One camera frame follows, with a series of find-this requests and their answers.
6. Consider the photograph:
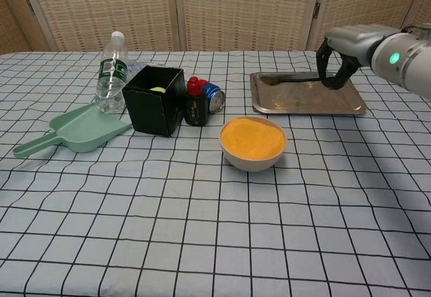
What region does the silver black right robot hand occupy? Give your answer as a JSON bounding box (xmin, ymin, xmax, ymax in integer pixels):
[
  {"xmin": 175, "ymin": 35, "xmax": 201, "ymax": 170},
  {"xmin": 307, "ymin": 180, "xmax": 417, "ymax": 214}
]
[{"xmin": 315, "ymin": 24, "xmax": 391, "ymax": 91}]

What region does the black plastic spoon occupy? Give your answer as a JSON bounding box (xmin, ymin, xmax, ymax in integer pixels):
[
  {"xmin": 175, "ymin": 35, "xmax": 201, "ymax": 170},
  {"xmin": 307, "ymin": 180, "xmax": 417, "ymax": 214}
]
[{"xmin": 261, "ymin": 75, "xmax": 327, "ymax": 86}]

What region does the stainless steel tray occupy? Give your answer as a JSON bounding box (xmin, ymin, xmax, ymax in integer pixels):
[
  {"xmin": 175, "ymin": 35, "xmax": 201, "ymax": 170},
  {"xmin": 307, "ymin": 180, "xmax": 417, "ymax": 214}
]
[{"xmin": 249, "ymin": 71, "xmax": 367, "ymax": 116}]

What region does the orange bowl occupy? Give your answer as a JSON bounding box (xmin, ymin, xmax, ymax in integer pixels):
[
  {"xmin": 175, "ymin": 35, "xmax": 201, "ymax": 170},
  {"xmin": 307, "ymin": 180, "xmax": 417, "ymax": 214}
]
[{"xmin": 220, "ymin": 116, "xmax": 287, "ymax": 173}]

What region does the woven folding screen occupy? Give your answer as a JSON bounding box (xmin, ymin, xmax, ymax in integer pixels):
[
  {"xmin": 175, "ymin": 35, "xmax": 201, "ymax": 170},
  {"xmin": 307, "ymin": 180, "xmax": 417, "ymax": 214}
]
[{"xmin": 0, "ymin": 0, "xmax": 431, "ymax": 55}]

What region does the blue drink can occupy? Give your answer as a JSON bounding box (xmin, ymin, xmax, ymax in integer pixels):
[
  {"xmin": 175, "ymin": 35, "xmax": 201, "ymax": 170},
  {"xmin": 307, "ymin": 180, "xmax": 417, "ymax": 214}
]
[{"xmin": 201, "ymin": 81, "xmax": 225, "ymax": 114}]

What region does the black ink bottle red cap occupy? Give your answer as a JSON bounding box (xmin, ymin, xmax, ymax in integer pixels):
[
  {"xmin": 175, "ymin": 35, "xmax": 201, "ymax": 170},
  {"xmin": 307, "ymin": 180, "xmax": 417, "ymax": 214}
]
[{"xmin": 183, "ymin": 76, "xmax": 211, "ymax": 127}]

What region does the black open cardboard box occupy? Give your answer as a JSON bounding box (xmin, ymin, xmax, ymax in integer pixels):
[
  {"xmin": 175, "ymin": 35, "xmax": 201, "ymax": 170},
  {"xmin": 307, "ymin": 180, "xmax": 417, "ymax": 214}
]
[{"xmin": 121, "ymin": 65, "xmax": 185, "ymax": 138}]

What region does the clear bottle green label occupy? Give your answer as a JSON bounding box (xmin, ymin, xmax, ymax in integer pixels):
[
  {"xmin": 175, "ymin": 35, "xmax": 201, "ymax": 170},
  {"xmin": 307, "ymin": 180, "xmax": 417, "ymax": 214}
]
[{"xmin": 95, "ymin": 31, "xmax": 129, "ymax": 114}]

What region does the blue checkered tablecloth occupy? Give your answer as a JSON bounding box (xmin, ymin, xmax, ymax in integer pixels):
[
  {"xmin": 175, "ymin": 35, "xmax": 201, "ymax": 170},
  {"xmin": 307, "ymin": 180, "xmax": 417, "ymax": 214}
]
[{"xmin": 0, "ymin": 50, "xmax": 431, "ymax": 297}]

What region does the green plastic dustpan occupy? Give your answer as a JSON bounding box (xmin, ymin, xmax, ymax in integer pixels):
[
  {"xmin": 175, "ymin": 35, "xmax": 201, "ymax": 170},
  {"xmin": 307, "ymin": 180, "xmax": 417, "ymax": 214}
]
[{"xmin": 12, "ymin": 103, "xmax": 133, "ymax": 158}]

